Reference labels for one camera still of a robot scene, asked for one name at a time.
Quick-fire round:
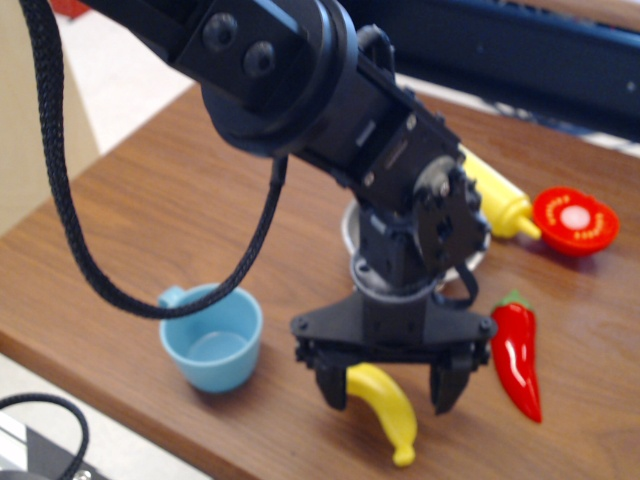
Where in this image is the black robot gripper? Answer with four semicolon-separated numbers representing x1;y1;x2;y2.
290;259;498;415

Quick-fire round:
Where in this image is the yellow plastic toy banana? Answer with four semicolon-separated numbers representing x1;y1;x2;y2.
346;363;418;468

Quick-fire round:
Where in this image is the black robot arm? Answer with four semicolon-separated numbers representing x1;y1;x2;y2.
92;1;497;413

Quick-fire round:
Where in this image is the stainless steel colander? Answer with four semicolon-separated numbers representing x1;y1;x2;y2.
341;200;491;291

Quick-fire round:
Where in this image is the red toy chili pepper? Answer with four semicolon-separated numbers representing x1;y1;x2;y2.
491;290;543;423

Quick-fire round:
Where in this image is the light blue plastic cup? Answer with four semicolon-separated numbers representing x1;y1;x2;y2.
159;288;264;394

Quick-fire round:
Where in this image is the yellow mustard squeeze bottle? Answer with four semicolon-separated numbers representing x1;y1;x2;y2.
460;145;542;240

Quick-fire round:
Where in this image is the red toy tomato half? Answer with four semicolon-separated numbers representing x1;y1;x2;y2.
533;186;620;257

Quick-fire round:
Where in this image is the light wooden panel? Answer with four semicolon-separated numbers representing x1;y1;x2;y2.
1;1;100;234

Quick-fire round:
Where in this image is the red plastic crate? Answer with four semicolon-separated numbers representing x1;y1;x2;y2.
50;0;90;19

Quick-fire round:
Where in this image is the black metal frame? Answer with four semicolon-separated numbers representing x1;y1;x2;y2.
344;1;639;141

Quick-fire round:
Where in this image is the aluminium camera mount base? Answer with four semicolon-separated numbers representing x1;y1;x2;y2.
1;412;74;479

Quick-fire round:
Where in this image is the black braided cable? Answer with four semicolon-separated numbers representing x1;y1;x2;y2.
0;0;290;480

